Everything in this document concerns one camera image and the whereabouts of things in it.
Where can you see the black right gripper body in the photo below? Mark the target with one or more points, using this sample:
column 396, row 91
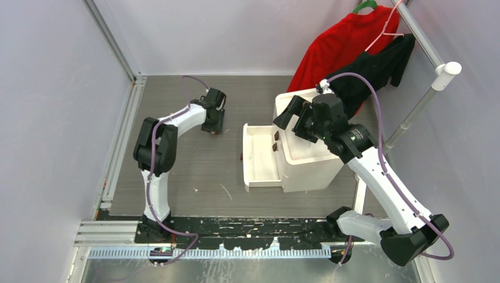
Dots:
column 306, row 126

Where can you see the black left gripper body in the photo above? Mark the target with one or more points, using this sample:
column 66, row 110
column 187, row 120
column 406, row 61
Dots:
column 215, row 125

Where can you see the white bottom drawer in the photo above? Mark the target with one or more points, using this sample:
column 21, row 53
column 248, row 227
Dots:
column 259, row 163

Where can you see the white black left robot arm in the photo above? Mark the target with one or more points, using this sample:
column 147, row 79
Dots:
column 155, row 151

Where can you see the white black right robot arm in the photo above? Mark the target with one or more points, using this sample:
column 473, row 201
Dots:
column 409, row 228

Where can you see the white drawer cabinet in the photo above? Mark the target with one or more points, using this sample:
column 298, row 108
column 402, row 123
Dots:
column 302, row 165

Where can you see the black shirt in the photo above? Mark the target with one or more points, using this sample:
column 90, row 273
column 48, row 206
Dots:
column 387, row 66

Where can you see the red shirt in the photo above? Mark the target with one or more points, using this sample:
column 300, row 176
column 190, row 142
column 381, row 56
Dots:
column 341, row 44

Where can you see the pink hanger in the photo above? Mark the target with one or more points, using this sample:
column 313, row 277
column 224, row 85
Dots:
column 383, row 32

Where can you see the green hanger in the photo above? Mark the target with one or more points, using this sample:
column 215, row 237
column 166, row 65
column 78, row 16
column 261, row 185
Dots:
column 365, row 4

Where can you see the metal clothes rack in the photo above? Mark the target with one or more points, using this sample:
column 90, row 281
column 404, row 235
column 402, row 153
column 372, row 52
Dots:
column 411, row 142

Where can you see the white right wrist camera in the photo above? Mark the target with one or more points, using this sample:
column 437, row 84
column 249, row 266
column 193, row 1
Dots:
column 323, row 87

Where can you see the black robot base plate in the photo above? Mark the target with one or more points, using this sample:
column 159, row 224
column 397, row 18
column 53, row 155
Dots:
column 244, row 233

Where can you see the aluminium frame rail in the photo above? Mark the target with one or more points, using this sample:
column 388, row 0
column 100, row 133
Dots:
column 104, row 87

